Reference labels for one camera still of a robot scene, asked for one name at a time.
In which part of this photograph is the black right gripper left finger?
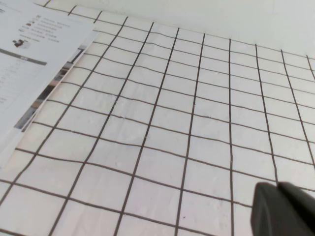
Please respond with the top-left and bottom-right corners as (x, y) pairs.
(250, 181), (304, 236)

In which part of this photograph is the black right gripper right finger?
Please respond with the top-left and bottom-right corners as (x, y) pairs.
(278, 181), (315, 236)

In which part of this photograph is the white product manual book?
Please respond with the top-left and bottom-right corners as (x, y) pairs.
(0, 0), (99, 170)

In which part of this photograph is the white black-grid tablecloth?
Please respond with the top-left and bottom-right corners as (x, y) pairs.
(0, 0), (315, 236)

